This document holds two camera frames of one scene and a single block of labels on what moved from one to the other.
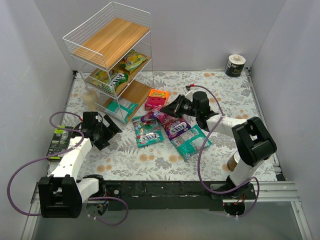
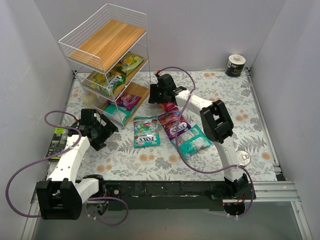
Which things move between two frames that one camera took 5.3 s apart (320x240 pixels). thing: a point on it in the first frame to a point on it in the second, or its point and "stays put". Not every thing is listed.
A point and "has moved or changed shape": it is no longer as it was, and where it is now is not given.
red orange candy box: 157,99 has moved or changed shape
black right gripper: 180,106 to 153,93
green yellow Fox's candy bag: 132,60 has moved or changed shape
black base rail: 170,195 stays put
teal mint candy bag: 189,143 stays put
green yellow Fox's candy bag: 107,80 has moved or changed shape
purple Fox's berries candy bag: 157,115 to 125,100
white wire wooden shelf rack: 113,49 stays put
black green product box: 59,142 stays put
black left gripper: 105,132 stays put
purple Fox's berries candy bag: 174,127 stays put
